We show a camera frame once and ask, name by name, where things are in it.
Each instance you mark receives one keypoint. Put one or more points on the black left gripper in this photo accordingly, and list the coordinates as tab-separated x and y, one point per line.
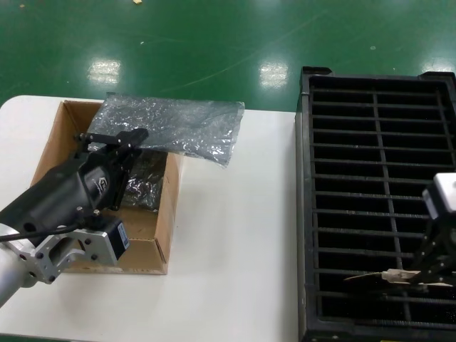
71	192

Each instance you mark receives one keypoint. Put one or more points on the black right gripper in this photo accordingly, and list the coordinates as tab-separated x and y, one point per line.
447	235

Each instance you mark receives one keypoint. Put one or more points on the graphics card with metal bracket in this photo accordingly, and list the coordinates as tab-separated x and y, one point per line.
392	275

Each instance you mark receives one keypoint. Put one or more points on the grey antistatic bubble bag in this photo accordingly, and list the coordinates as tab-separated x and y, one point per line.
178	121

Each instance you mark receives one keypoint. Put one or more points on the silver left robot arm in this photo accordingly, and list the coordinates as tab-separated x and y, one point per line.
10	270

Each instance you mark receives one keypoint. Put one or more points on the bagged graphics card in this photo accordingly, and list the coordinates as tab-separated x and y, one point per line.
142	189

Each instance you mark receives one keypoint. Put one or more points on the brown cardboard box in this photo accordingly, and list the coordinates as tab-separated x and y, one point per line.
142	228

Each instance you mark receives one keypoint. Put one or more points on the black slotted container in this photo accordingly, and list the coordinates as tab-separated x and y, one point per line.
306	178

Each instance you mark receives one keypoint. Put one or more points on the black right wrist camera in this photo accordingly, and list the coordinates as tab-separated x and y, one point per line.
431	204

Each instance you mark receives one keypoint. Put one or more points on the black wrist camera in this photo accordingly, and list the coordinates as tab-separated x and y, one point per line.
431	204
119	242

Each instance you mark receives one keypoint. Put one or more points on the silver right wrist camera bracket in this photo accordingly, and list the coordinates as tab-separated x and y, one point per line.
447	189

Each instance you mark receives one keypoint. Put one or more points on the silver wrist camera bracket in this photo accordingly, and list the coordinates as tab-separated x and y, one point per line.
447	189
99	246

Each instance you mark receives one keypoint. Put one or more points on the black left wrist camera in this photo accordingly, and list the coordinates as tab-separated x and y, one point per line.
119	242

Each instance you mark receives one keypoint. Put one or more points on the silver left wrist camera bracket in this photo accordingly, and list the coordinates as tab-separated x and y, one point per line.
99	246

